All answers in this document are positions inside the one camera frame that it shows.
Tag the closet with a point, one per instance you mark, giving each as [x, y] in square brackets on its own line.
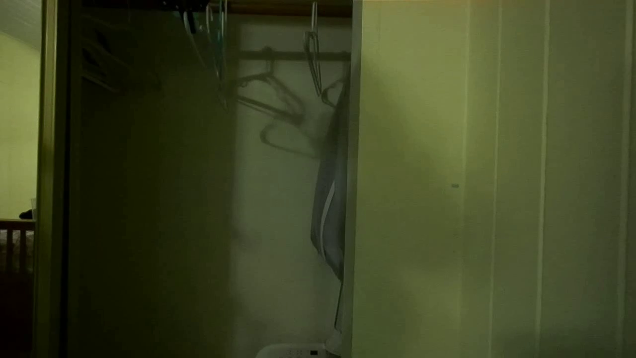
[278, 199]

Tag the white closet door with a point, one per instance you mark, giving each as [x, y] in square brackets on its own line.
[447, 199]

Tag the teal plastic hanger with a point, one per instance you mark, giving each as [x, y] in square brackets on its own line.
[218, 54]

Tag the white appliance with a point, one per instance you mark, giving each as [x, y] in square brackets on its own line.
[298, 351]

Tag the wooden closet rod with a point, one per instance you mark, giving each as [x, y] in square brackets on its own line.
[278, 7]

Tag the wooden bed frame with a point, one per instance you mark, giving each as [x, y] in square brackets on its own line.
[15, 258]

